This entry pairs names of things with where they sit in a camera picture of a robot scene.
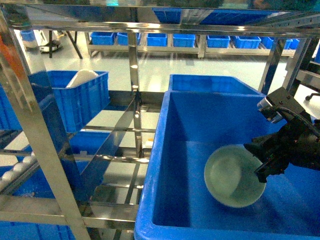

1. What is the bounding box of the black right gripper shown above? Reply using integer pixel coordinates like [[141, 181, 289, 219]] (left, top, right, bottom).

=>
[[243, 121, 320, 183]]

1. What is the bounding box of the stainless steel roller shelf rack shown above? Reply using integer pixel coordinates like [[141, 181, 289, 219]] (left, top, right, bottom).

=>
[[0, 0, 320, 240]]

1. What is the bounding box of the blue crate with white plate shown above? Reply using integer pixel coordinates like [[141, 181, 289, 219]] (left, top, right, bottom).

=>
[[29, 70, 110, 133]]

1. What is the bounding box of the white plate in crate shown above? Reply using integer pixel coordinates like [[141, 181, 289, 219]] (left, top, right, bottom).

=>
[[66, 69, 99, 88]]

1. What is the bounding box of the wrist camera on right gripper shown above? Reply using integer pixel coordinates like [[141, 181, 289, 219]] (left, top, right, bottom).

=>
[[257, 87, 310, 124]]

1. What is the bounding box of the green bowl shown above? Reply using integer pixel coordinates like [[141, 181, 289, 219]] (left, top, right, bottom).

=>
[[204, 144, 267, 208]]

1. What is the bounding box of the large blue bin right shelf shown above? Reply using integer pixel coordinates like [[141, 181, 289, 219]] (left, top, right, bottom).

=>
[[134, 90, 320, 240]]

